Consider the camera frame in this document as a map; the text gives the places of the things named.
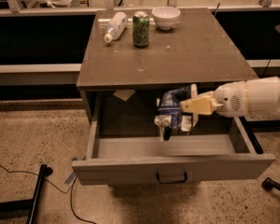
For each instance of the clear plastic water bottle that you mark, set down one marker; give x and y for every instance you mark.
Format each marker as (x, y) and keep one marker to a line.
(115, 27)

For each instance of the blue tape strip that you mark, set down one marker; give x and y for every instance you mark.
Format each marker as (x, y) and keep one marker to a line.
(70, 178)

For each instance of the blue chip bag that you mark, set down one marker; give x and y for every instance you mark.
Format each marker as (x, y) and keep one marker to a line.
(169, 116)

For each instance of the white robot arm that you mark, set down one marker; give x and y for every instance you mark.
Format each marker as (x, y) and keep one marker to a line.
(262, 95)

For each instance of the black caster leg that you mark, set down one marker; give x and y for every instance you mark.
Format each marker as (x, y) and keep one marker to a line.
(270, 184)

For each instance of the black metal stand leg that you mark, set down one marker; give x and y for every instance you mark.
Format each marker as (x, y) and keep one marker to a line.
(28, 207)

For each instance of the white paper label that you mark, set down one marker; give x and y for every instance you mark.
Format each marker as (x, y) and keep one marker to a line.
(123, 95)

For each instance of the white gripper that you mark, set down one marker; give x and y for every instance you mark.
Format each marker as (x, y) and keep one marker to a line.
(230, 99)

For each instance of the green soda can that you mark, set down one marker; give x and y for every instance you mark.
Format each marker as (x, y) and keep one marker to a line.
(140, 29)

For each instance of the black drawer handle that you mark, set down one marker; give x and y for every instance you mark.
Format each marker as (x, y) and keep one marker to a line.
(172, 179)

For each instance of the open grey top drawer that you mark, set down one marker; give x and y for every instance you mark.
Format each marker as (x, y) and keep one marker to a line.
(125, 146)

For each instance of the white ceramic bowl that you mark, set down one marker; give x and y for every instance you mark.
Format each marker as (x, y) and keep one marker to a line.
(165, 18)

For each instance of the grey cabinet with counter top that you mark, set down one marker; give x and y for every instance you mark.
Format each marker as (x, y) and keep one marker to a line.
(196, 50)

